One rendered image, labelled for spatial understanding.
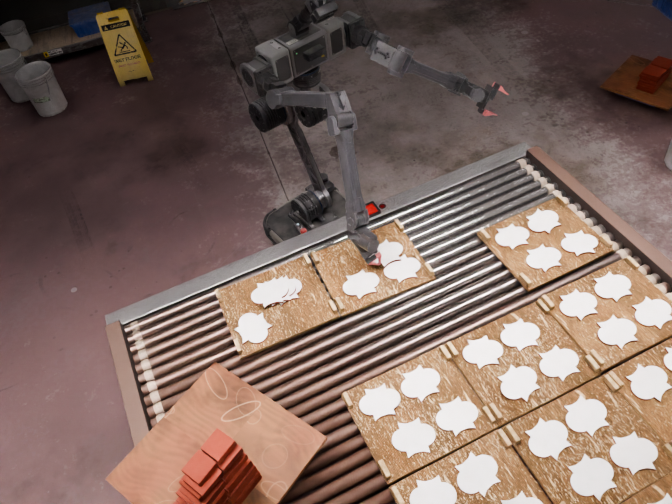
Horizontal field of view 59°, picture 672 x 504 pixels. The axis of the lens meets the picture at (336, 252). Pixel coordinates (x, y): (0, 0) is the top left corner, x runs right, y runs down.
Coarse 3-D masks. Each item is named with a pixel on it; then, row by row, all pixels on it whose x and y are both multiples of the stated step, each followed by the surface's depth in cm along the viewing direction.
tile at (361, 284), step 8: (360, 272) 240; (352, 280) 238; (360, 280) 238; (368, 280) 237; (376, 280) 237; (344, 288) 236; (352, 288) 235; (360, 288) 235; (368, 288) 235; (352, 296) 234; (360, 296) 232
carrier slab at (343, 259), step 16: (384, 240) 251; (400, 240) 251; (320, 256) 249; (336, 256) 248; (352, 256) 248; (400, 256) 245; (416, 256) 244; (320, 272) 244; (336, 272) 243; (352, 272) 242; (368, 272) 241; (336, 288) 238; (384, 288) 235; (400, 288) 234; (336, 304) 232; (352, 304) 232; (368, 304) 231
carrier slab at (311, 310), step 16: (272, 272) 246; (288, 272) 245; (304, 272) 245; (224, 288) 243; (240, 288) 243; (256, 288) 242; (304, 288) 239; (320, 288) 238; (224, 304) 238; (240, 304) 237; (256, 304) 236; (288, 304) 235; (304, 304) 234; (320, 304) 233; (272, 320) 231; (288, 320) 230; (304, 320) 229; (320, 320) 228; (240, 336) 227; (272, 336) 226; (288, 336) 225; (256, 352) 223
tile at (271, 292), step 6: (270, 282) 239; (276, 282) 239; (282, 282) 239; (258, 288) 238; (264, 288) 237; (270, 288) 237; (276, 288) 237; (282, 288) 237; (252, 294) 236; (258, 294) 236; (264, 294) 235; (270, 294) 235; (276, 294) 235; (282, 294) 235; (252, 300) 234; (258, 300) 234; (264, 300) 234; (270, 300) 233; (276, 300) 233; (282, 300) 233; (264, 306) 232
